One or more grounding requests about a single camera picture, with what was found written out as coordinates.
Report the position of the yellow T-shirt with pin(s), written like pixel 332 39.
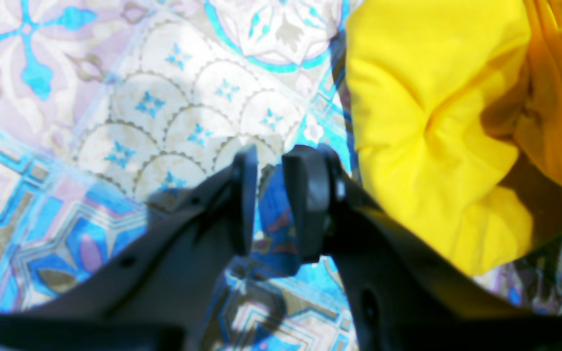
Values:
pixel 457 116

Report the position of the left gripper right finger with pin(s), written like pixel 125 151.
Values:
pixel 402 294

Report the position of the patterned blue tablecloth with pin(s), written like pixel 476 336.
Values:
pixel 112 111

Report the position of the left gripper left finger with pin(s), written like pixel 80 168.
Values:
pixel 153 296

